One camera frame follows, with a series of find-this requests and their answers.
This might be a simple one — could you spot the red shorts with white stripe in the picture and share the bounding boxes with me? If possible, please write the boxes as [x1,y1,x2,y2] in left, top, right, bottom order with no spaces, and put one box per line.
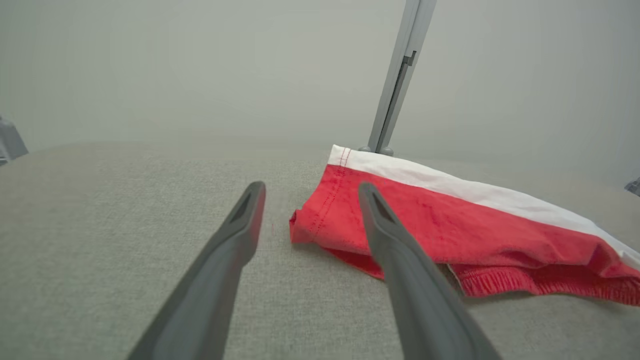
[289,145,640,307]

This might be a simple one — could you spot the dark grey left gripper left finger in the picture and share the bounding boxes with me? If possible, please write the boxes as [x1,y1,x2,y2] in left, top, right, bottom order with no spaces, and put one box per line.
[127,181,267,360]

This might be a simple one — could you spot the grey aluminium wall post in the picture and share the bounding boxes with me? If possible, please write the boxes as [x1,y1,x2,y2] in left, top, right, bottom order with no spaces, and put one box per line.
[358,0,438,157]

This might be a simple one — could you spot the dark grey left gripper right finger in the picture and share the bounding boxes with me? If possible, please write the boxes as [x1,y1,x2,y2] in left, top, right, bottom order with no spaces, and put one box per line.
[358,182,501,360]

